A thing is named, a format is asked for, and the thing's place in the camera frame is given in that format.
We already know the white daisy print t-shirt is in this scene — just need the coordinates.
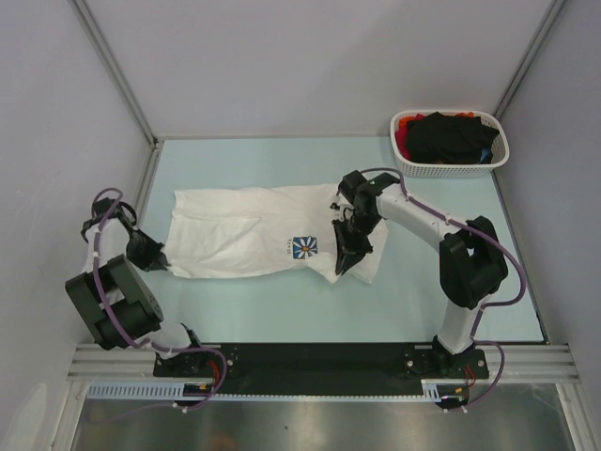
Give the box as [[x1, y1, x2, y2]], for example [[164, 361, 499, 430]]
[[168, 183, 391, 286]]

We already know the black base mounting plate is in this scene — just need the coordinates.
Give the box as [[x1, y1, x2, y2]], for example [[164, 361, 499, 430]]
[[153, 343, 489, 397]]

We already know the red garment in basket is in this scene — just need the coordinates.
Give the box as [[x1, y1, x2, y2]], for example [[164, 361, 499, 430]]
[[394, 112, 475, 156]]

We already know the black t-shirt in basket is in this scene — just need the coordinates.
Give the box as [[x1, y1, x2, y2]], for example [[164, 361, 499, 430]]
[[405, 112, 501, 165]]

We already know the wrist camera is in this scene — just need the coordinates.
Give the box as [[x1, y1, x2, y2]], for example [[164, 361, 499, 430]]
[[337, 170, 368, 205], [90, 197, 138, 228]]

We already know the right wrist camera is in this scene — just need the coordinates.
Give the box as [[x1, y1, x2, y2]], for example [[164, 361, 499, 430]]
[[337, 170, 368, 205]]

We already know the white plastic laundry basket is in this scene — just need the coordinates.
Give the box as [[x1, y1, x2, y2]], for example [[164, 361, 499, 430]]
[[390, 110, 510, 179]]

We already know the blue garment in basket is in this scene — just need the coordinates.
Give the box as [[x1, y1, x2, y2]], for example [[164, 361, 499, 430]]
[[478, 148, 493, 164]]

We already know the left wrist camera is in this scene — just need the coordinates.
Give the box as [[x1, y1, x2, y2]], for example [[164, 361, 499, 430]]
[[90, 197, 138, 228]]

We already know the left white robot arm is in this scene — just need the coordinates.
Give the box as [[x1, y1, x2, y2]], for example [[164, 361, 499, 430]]
[[65, 195, 208, 376]]

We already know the white slotted cable duct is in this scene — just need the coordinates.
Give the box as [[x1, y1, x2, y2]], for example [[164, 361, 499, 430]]
[[87, 381, 184, 400]]

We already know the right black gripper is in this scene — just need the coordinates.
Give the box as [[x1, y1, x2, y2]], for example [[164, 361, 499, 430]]
[[332, 210, 383, 274]]

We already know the aluminium frame rail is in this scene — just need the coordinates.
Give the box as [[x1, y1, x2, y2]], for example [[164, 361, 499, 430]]
[[67, 344, 580, 384]]

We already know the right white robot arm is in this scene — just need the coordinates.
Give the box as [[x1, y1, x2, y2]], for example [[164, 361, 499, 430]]
[[331, 171, 508, 377]]

